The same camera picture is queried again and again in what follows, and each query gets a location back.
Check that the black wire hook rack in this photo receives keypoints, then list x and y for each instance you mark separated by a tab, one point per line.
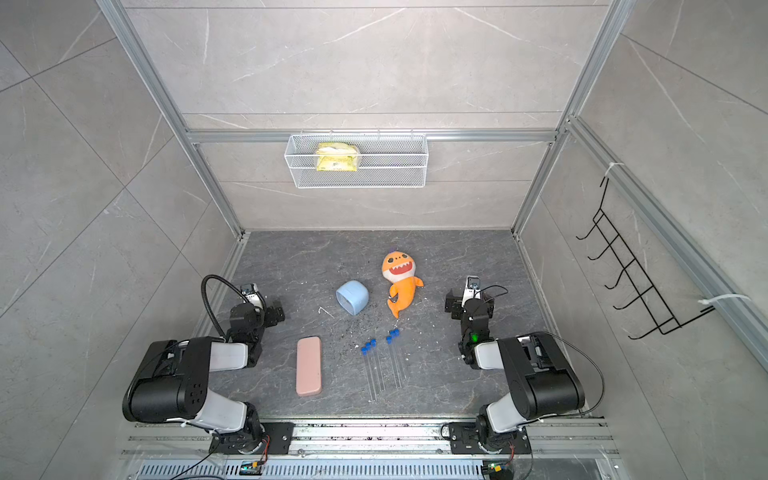
633	273

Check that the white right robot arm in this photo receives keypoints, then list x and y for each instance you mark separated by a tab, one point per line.
541	381

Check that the white wire mesh basket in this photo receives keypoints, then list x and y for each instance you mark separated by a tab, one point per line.
362	160

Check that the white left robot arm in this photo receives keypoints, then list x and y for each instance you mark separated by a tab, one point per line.
171	385

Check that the pink rectangular case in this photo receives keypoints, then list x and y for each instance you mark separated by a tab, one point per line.
309	366

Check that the yellow packet in basket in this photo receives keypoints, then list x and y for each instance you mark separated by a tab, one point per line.
337	157

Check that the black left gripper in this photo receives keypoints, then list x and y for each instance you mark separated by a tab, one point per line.
271	312

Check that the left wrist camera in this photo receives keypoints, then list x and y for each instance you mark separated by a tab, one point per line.
252	294

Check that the orange shark plush toy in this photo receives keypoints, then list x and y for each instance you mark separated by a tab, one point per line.
399	269

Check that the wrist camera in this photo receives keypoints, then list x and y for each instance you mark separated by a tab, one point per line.
252	294
472	287

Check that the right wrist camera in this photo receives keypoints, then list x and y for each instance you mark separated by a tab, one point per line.
472	287

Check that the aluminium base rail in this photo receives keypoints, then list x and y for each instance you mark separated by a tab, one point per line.
378	448

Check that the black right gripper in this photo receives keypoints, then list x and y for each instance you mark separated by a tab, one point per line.
455	303

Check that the light blue plastic cup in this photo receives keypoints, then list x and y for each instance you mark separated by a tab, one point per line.
352	296

